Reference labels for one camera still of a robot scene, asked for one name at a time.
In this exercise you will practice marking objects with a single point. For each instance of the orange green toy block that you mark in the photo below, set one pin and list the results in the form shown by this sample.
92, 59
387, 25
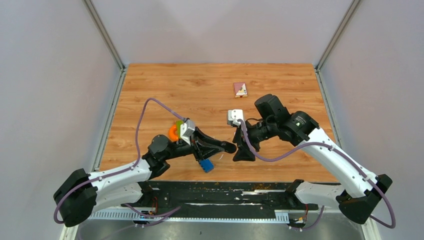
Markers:
174, 132

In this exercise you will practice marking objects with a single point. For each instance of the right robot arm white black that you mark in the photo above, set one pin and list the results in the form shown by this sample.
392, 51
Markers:
358, 191

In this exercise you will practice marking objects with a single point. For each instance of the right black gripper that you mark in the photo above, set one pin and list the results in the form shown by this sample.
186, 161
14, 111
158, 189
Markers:
243, 152

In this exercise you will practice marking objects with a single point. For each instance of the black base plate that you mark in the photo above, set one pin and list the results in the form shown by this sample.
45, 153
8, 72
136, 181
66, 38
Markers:
219, 200

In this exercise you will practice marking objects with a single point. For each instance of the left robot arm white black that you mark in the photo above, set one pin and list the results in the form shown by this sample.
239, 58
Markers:
84, 193

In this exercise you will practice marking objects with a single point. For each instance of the red white card box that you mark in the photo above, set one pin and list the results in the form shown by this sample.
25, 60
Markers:
240, 90

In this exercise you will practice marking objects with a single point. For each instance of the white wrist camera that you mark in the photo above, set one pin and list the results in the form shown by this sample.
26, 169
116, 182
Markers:
235, 117
186, 130

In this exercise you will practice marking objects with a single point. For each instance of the blue toy brick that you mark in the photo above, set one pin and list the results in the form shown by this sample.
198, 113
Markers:
206, 165

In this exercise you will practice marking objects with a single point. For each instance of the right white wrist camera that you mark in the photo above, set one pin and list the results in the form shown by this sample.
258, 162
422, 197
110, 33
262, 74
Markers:
235, 117

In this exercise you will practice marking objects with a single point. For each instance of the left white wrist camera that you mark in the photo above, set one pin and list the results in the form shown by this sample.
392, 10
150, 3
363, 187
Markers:
186, 130

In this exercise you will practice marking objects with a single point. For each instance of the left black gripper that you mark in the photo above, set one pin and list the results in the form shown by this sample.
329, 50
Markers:
197, 146

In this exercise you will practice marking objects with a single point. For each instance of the black earbud case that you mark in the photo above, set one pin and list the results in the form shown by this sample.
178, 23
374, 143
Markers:
228, 147

